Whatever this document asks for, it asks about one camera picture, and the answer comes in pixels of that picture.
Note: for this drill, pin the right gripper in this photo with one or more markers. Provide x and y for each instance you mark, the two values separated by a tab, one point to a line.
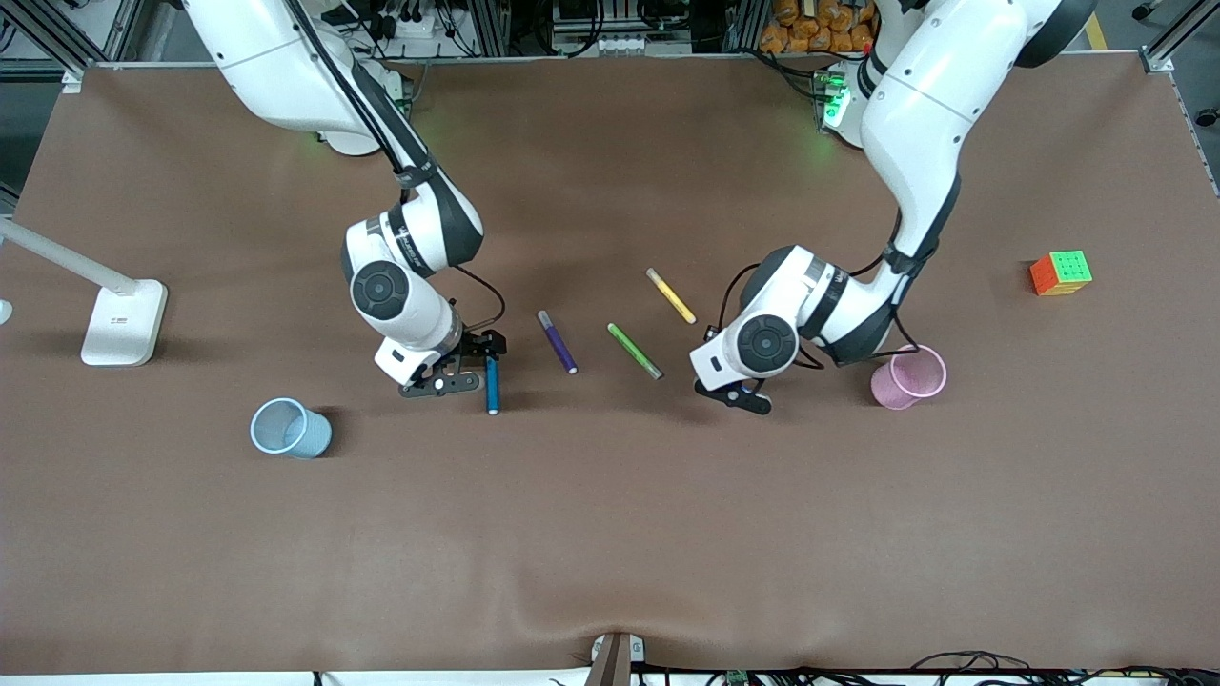
479	346

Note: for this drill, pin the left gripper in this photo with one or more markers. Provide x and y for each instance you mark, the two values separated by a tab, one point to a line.
708	333

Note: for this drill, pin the blue marker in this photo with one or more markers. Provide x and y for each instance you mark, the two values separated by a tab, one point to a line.
493	391

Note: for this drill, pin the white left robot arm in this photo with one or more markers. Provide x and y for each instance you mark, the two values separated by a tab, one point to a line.
915	124

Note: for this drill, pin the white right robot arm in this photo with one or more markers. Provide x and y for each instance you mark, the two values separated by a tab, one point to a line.
286	76

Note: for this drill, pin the purple marker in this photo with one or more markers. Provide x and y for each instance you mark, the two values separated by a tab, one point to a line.
558	343

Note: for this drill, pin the yellow marker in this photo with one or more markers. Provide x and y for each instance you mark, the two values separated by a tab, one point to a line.
671	296

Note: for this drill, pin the green marker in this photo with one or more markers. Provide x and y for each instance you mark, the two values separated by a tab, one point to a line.
634	351

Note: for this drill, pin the pink mesh cup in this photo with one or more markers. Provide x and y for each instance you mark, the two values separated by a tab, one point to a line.
891	386

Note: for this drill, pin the light blue mesh cup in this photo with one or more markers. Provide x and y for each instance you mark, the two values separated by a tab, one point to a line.
305	438

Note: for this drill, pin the white power strip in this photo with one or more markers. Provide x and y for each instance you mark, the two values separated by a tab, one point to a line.
419	27

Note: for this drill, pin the white terminal block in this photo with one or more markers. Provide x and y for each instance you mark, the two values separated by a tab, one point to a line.
624	44

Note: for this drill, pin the bag of orange items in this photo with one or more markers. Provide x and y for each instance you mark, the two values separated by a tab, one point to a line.
801	29

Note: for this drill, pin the colourful puzzle cube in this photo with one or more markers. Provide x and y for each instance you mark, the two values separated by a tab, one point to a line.
1060	273

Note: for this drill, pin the white lamp stand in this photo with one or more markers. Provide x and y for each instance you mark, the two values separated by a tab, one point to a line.
124	324

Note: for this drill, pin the metal table edge bracket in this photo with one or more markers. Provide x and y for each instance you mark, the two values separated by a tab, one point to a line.
615	662

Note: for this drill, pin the metal corner bracket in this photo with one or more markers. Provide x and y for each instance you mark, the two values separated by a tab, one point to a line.
72	79
1157	60

